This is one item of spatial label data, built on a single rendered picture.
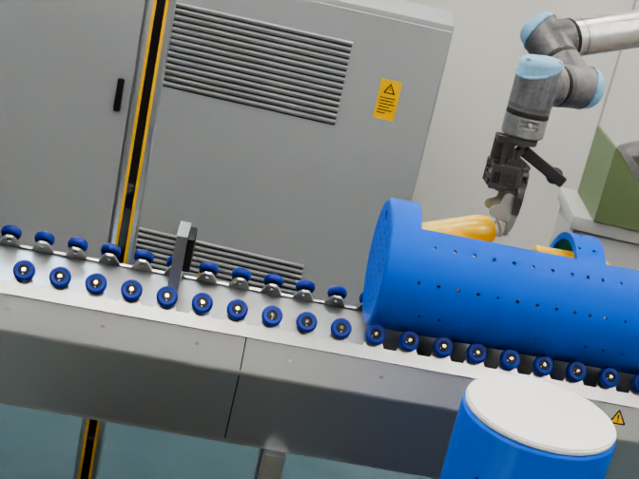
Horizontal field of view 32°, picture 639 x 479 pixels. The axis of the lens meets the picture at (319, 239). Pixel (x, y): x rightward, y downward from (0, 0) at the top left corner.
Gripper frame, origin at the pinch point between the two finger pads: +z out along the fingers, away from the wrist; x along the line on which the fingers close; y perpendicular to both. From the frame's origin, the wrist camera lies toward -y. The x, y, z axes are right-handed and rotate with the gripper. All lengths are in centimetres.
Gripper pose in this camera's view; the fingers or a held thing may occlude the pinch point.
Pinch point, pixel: (507, 226)
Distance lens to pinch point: 241.4
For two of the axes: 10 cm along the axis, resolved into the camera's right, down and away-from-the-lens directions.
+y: -9.8, -1.8, -0.9
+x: 0.3, 3.2, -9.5
